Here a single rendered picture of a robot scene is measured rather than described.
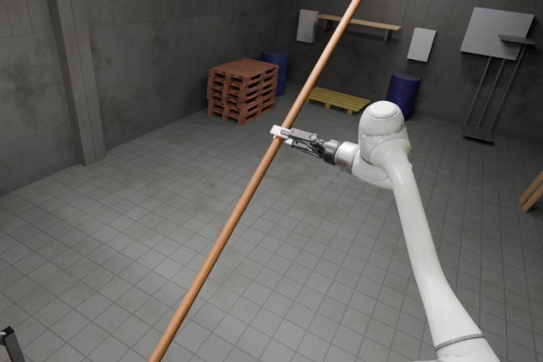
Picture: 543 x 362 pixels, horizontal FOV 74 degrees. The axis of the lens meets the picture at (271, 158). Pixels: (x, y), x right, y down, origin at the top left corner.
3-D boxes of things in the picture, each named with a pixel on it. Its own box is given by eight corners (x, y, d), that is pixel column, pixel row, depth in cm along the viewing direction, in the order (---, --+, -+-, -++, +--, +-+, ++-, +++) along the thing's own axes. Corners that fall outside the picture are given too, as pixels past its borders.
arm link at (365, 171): (364, 158, 113) (365, 130, 103) (414, 174, 106) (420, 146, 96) (350, 184, 108) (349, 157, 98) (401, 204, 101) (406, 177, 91)
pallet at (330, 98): (370, 105, 765) (371, 99, 760) (358, 116, 695) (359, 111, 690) (314, 91, 814) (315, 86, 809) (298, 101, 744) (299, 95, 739)
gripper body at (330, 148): (332, 158, 104) (304, 149, 109) (336, 170, 112) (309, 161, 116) (343, 137, 106) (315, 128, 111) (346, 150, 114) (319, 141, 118)
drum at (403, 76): (411, 115, 732) (423, 75, 693) (406, 124, 687) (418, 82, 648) (385, 108, 753) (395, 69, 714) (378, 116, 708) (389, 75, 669)
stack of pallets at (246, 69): (242, 97, 731) (244, 56, 693) (275, 107, 701) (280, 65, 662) (204, 114, 636) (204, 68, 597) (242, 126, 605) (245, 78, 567)
